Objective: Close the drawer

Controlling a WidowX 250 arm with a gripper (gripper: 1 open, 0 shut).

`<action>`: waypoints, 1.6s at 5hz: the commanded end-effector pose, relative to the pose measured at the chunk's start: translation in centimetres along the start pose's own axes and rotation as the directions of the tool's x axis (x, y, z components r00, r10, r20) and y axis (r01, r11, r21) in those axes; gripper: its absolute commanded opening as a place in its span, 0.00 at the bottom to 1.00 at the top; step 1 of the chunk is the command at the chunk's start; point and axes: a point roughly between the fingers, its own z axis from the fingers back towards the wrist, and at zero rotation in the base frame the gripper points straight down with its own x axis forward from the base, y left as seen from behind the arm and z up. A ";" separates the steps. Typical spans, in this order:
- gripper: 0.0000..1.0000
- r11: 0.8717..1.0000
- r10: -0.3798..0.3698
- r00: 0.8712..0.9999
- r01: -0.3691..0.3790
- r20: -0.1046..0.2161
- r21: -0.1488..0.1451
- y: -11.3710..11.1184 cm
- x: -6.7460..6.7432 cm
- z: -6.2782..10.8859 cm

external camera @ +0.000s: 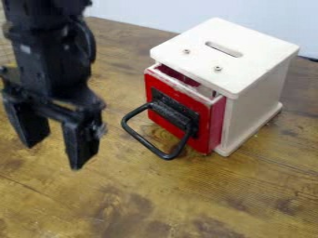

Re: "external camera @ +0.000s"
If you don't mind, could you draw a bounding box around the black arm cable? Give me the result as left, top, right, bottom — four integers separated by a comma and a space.
72, 20, 97, 64

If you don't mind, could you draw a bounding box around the white wooden box cabinet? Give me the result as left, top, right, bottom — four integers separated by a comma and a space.
149, 18, 299, 156

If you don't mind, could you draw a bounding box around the black metal drawer handle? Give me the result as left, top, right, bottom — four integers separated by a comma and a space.
120, 99, 199, 161

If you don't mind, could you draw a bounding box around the right screw on box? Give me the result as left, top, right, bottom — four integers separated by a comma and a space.
213, 65, 221, 72

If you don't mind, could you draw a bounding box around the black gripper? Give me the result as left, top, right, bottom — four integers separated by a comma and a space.
0, 33, 105, 148

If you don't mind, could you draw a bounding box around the red drawer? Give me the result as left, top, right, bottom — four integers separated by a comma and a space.
144, 64, 225, 154

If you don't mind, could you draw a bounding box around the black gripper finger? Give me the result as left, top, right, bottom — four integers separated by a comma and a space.
61, 122, 101, 170

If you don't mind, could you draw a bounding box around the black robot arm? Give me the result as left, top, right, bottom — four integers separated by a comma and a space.
0, 0, 105, 170

